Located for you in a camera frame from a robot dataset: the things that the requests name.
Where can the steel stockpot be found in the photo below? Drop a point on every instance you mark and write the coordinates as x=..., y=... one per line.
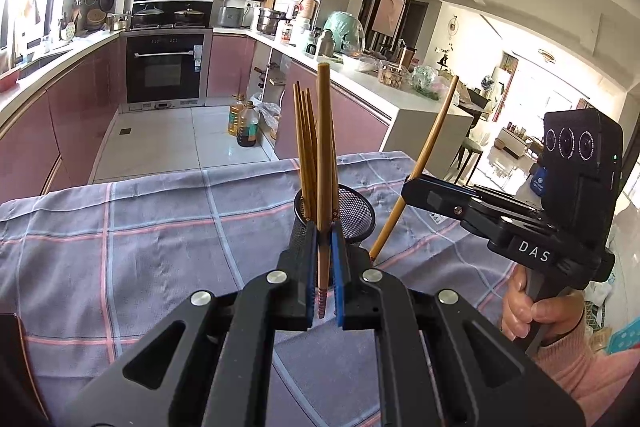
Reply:
x=270, y=21

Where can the person's right hand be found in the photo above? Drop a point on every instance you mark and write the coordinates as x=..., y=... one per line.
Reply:
x=555, y=314

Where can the silver rice cooker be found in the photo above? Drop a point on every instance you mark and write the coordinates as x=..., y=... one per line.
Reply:
x=231, y=17

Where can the clear food basket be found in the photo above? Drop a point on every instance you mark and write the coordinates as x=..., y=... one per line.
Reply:
x=391, y=74

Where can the clear plastic bag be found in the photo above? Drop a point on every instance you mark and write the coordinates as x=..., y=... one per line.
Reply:
x=267, y=112

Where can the green appliance in plastic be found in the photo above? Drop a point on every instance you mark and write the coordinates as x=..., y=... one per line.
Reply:
x=342, y=29

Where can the dark sauce bottle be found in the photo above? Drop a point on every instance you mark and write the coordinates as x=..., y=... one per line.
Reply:
x=247, y=129

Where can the framed wall picture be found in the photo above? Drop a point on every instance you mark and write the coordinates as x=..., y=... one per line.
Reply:
x=390, y=12

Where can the grey checked cloth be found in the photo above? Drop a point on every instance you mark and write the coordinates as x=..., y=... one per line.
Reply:
x=150, y=257

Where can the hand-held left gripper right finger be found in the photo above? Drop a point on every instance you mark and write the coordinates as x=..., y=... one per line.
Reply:
x=337, y=282

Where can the person's right forearm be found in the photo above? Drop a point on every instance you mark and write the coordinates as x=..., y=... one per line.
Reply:
x=595, y=367

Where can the pink electric kettle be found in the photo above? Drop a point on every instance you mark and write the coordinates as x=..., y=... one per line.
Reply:
x=308, y=9

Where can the black wok with lid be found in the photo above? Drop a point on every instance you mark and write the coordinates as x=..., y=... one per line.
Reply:
x=148, y=16

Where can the yellow cooking oil bottle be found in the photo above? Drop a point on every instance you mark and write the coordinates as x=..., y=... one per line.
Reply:
x=236, y=119

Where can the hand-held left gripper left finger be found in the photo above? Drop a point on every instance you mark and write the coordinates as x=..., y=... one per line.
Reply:
x=311, y=272

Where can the metal mesh utensil holder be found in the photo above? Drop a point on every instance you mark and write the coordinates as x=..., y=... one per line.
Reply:
x=356, y=217

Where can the steel thermos flask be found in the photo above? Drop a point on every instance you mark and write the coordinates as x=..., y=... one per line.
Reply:
x=325, y=44

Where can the dark pot with lid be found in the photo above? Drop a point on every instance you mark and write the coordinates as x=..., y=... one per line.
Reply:
x=189, y=16

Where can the pink base cabinets by sink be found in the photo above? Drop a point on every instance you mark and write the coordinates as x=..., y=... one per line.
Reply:
x=60, y=122

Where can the black built-in oven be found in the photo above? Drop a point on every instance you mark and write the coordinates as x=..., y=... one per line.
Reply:
x=165, y=67

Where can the wooden chopstick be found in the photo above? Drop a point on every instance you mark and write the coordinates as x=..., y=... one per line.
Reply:
x=323, y=157
x=313, y=142
x=435, y=132
x=308, y=147
x=301, y=147

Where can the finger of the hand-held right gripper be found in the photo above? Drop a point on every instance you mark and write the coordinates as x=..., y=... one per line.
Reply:
x=440, y=202
x=480, y=194

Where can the pink base cabinets by shelf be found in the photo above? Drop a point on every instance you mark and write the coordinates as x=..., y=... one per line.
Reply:
x=350, y=117

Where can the covered white bowl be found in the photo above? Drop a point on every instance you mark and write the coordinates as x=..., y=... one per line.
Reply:
x=360, y=63

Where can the bag of green vegetables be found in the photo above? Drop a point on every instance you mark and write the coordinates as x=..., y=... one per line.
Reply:
x=425, y=79

